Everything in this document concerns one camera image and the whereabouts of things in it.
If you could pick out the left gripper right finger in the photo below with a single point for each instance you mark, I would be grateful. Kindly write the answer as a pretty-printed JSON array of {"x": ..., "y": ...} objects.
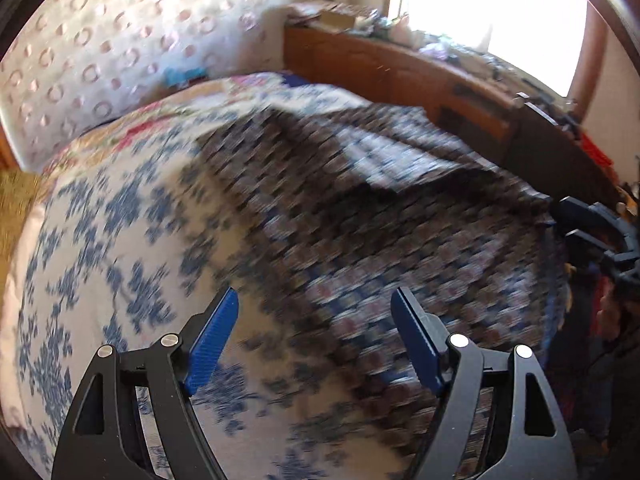
[{"x": 525, "y": 435}]

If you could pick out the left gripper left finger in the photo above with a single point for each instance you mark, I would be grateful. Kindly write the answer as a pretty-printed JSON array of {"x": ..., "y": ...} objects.
[{"x": 102, "y": 436}]

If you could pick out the navy patterned silk garment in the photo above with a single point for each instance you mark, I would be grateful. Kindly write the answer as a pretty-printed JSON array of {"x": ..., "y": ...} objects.
[{"x": 326, "y": 215}]

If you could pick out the long wooden sideboard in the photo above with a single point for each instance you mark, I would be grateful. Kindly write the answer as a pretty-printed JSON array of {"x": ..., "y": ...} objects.
[{"x": 511, "y": 131}]

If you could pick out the blue floral white bedspread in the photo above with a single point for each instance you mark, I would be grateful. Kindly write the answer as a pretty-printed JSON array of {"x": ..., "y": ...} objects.
[{"x": 134, "y": 245}]

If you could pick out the pink floral quilt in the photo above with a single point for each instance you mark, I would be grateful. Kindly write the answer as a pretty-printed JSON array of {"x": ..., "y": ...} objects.
[{"x": 115, "y": 136}]

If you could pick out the cardboard box on sideboard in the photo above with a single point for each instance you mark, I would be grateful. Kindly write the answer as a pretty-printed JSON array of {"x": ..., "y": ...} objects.
[{"x": 336, "y": 22}]

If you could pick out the navy blue bed sheet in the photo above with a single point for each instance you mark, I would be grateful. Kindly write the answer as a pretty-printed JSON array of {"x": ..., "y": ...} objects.
[{"x": 292, "y": 80}]

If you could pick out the circle patterned sheer curtain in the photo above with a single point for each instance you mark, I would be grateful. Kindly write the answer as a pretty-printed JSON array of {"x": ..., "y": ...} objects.
[{"x": 76, "y": 64}]

